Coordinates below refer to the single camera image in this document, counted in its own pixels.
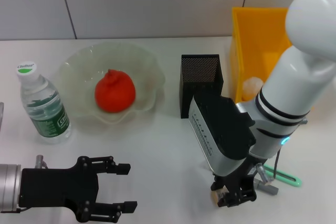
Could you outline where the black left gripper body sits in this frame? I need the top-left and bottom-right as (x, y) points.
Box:
(19, 156), (100, 222)

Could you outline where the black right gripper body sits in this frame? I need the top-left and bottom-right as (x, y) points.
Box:
(214, 155), (264, 193)

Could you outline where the beige barcode eraser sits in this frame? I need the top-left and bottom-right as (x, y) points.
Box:
(212, 191), (227, 207)

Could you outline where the orange fruit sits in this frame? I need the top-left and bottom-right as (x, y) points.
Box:
(94, 69), (137, 114)

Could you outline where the clear green-label water bottle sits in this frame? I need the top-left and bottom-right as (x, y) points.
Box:
(16, 61), (72, 145)

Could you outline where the white paper ball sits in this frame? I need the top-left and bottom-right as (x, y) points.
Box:
(242, 77), (264, 102)

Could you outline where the grey marker pen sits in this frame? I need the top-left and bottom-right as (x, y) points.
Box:
(253, 177), (280, 196)

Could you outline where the mint green utility knife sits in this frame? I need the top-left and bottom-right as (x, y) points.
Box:
(263, 164), (303, 188)

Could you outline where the translucent glass fruit plate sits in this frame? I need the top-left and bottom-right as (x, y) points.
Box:
(56, 41), (166, 132)

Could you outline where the black mesh pen holder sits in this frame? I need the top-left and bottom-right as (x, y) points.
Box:
(179, 54), (225, 119)

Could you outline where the yellow plastic bin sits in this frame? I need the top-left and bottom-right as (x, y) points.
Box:
(230, 6), (316, 111)

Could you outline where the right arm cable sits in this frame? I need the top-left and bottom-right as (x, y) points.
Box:
(272, 147), (284, 180)

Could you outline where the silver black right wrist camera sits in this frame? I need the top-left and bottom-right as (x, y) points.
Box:
(188, 95), (257, 176)

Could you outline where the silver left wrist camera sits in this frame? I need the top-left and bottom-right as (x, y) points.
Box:
(0, 101), (5, 133)

